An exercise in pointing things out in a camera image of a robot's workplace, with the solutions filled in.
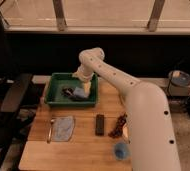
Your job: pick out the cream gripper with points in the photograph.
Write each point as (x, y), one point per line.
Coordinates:
(87, 87)

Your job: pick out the blue grey sponge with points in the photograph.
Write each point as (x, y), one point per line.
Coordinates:
(79, 92)

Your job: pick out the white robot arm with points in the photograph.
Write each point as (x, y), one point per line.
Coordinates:
(152, 140)

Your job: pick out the dark object in tray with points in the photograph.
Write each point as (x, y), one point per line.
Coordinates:
(69, 93)

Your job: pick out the green plastic tray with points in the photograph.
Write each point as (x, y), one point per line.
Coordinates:
(55, 98)

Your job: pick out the black rectangular remote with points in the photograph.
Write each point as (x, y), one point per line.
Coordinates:
(99, 129)

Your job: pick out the blue folded cloth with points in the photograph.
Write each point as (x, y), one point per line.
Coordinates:
(63, 129)

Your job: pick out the dark red grape bunch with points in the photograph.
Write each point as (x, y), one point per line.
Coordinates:
(118, 129)

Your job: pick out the black office chair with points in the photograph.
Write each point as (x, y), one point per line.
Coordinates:
(10, 102)

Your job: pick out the blue cup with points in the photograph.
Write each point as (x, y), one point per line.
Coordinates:
(121, 151)

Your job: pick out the grey pot with lid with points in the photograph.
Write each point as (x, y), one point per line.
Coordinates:
(179, 83)

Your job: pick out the metal spoon wooden handle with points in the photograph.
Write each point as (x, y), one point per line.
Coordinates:
(50, 130)

